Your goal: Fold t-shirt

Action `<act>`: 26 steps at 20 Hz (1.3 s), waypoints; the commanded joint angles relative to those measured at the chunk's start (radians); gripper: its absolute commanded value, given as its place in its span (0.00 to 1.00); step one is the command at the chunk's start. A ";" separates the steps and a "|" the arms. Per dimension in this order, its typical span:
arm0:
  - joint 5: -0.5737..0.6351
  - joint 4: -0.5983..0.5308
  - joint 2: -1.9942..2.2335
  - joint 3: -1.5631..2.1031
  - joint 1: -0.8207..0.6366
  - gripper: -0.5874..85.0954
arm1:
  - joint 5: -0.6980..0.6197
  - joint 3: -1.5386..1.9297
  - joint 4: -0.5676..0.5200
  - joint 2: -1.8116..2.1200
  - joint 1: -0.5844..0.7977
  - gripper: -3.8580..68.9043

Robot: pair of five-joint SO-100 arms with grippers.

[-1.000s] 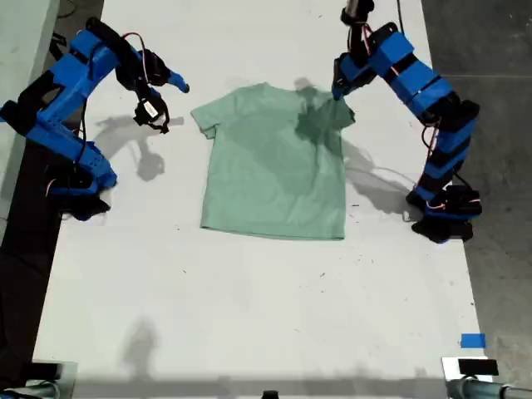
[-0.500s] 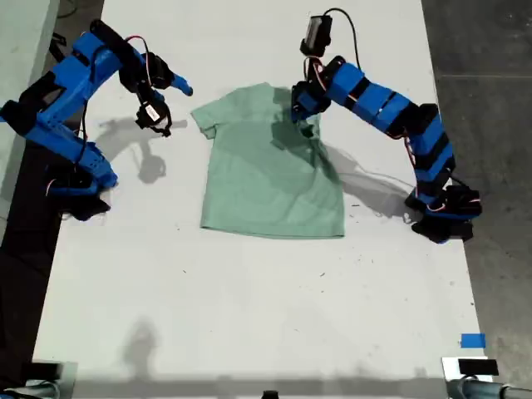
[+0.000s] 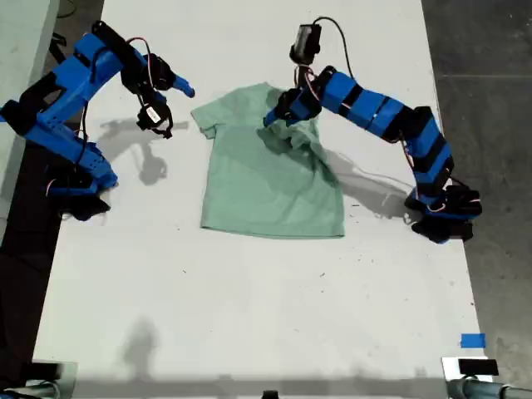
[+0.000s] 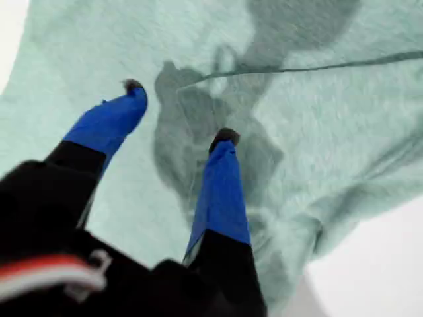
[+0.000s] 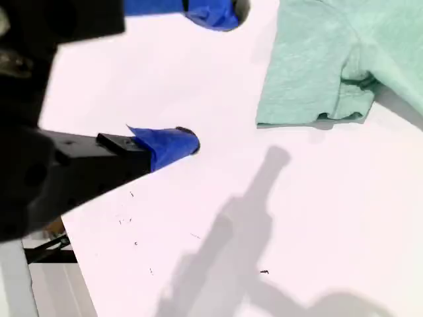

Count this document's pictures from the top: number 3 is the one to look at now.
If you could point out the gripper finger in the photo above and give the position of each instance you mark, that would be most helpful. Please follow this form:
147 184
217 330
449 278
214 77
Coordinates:
183 86
274 118

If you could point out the pale green t-shirt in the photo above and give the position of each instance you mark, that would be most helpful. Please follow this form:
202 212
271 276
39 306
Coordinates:
266 195

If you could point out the blue and black arm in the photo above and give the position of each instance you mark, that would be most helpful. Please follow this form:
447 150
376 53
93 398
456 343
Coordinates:
62 83
374 108

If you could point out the black stand leg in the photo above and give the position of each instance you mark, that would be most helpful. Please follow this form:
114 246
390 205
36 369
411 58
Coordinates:
58 45

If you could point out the pale side table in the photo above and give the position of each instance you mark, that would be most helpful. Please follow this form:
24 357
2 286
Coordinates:
21 41

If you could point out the small black object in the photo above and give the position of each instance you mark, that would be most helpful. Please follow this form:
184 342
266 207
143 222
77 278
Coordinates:
270 395

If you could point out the blue tape strip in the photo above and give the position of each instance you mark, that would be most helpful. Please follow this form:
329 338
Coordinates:
473 341

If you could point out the small black box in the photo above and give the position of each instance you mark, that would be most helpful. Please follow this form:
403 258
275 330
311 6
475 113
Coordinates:
478 367
45 371

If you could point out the black camera stalk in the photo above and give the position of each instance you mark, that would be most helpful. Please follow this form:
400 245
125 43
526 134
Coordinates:
145 97
303 75

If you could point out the black camera box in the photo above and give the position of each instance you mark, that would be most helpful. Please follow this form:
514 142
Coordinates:
151 116
307 39

